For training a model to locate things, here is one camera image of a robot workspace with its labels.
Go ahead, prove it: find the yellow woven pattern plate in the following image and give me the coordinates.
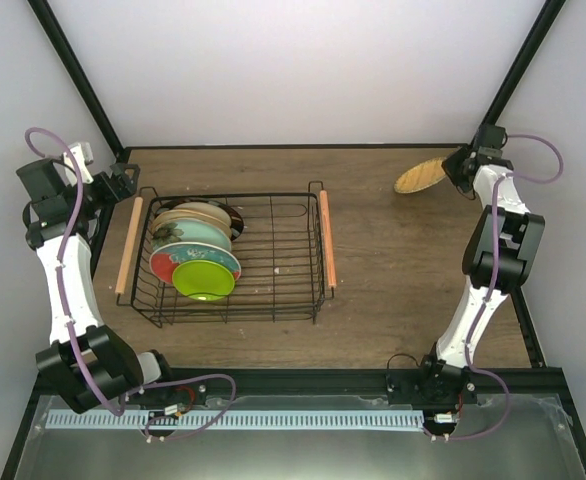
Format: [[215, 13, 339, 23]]
[[394, 157, 446, 194]]

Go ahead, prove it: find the light teal flower plate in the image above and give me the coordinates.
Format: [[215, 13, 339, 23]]
[[151, 218, 232, 251]]

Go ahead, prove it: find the red and teal plate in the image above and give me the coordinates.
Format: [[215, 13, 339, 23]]
[[149, 242, 242, 284]]

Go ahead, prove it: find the lime green plate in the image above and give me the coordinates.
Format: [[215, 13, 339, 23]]
[[172, 260, 235, 301]]

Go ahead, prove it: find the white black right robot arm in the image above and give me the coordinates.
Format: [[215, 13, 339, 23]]
[[417, 124, 545, 403]]

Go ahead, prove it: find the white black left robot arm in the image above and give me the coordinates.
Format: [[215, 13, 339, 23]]
[[16, 157, 178, 414]]

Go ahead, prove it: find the beige floral plate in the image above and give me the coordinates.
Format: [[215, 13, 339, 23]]
[[150, 209, 232, 237]]

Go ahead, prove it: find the beige plate behind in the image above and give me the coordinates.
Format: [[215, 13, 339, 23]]
[[173, 202, 232, 226]]

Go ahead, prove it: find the dark brown plate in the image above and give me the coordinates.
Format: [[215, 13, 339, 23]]
[[158, 197, 245, 241]]

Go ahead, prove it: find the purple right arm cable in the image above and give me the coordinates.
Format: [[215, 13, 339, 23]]
[[430, 133, 565, 441]]

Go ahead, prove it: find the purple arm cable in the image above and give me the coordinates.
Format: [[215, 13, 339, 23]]
[[25, 127, 238, 445], [430, 133, 565, 441]]

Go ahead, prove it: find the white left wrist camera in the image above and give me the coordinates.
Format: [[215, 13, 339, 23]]
[[62, 142, 94, 185]]

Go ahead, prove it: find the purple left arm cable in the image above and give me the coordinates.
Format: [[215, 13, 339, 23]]
[[25, 127, 238, 445]]

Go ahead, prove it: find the black wire dish rack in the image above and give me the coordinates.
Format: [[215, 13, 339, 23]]
[[115, 181, 337, 327]]

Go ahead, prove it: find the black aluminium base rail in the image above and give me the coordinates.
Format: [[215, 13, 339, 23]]
[[37, 367, 567, 406]]

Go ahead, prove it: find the black enclosure frame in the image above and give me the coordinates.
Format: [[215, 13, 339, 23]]
[[1, 1, 586, 480]]

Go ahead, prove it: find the white slotted cable duct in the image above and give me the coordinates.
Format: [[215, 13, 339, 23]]
[[46, 409, 424, 432]]

